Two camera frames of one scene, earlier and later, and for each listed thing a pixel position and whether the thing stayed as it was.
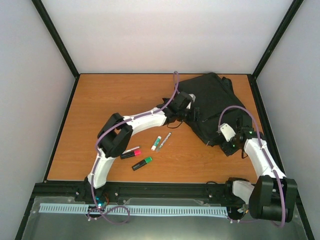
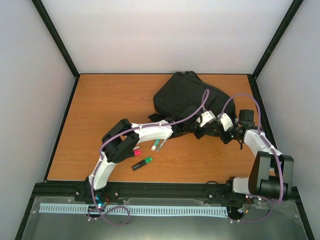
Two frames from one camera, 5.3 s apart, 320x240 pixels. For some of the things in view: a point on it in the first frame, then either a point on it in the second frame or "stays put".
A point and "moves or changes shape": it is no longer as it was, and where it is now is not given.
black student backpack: x=212 y=93 moves or changes shape
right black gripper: x=228 y=150 -> x=225 y=139
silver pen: x=165 y=139 -> x=155 y=144
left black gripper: x=195 y=114 -> x=205 y=129
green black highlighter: x=144 y=162 stays put
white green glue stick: x=156 y=143 stays put
